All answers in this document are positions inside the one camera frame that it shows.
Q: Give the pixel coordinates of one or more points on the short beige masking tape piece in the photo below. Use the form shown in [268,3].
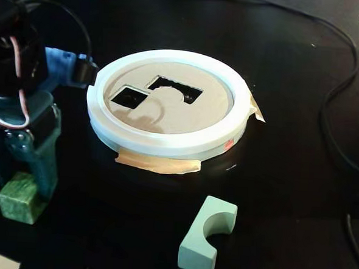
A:
[258,110]

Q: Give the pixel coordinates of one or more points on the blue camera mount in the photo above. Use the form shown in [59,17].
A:
[58,64]

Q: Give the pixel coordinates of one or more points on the black cylindrical wrist camera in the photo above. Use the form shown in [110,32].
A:
[85,71]

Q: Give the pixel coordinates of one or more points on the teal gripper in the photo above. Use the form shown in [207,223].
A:
[31,122]

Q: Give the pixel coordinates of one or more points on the light green arch block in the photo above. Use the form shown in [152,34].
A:
[194,252]

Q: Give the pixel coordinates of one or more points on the grey cardboard insert with holes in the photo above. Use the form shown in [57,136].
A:
[180,116]

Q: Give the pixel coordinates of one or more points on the pale yellow block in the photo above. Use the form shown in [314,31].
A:
[159,164]

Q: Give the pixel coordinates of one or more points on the dark green square block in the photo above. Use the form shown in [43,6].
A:
[13,204]

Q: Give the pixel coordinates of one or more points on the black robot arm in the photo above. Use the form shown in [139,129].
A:
[10,17]

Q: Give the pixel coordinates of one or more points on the small red sticker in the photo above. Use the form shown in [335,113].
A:
[229,144]

